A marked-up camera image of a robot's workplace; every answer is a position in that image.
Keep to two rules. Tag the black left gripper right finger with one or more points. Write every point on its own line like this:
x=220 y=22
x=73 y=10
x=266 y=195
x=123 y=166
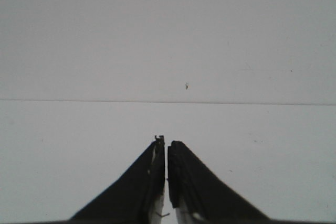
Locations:
x=196 y=193

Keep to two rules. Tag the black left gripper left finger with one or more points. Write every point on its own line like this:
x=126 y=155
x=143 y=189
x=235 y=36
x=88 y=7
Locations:
x=137 y=195

